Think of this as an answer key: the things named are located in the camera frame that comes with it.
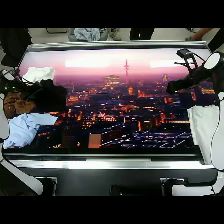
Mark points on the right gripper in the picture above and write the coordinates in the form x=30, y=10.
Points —
x=176, y=86

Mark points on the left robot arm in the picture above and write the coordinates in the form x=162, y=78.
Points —
x=20, y=176

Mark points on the person's forearm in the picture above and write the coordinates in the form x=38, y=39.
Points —
x=200, y=33

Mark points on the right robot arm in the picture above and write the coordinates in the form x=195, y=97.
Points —
x=218, y=133

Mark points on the pale grey garment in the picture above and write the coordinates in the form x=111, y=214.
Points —
x=201, y=130

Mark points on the person's legs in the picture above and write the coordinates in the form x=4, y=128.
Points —
x=141, y=33

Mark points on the white garment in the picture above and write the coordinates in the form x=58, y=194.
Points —
x=38, y=74

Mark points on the light blue shirt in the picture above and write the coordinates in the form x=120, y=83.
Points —
x=25, y=128

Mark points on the brown garment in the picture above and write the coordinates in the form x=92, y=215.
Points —
x=18, y=105

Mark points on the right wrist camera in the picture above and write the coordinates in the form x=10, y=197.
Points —
x=185, y=55

